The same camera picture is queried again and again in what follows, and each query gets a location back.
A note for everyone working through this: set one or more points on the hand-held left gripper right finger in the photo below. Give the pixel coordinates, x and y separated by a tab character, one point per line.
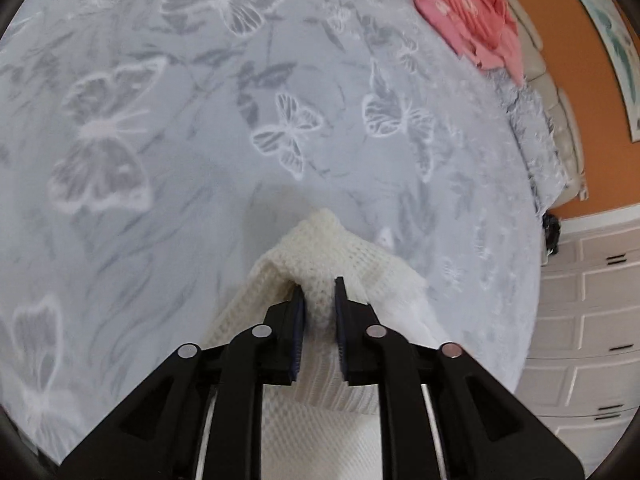
341	332

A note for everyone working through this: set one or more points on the white chest of drawers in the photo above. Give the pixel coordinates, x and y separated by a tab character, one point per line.
585	330

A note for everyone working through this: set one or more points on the small black object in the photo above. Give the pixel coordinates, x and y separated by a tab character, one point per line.
551	234

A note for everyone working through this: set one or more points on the grey butterfly blanket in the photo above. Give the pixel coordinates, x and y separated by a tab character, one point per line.
250	135

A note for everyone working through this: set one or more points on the pink clothes pile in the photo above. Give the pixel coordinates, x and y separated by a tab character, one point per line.
470	20

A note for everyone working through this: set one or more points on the framed wall picture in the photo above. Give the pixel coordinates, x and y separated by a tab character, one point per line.
607	30

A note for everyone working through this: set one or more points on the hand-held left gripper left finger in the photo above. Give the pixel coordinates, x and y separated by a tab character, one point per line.
297	332

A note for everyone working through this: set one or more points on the beige padded headboard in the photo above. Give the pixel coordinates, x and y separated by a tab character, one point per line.
545	75

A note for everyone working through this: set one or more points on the cream knit garment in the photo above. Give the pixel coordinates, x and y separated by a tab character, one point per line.
320	260

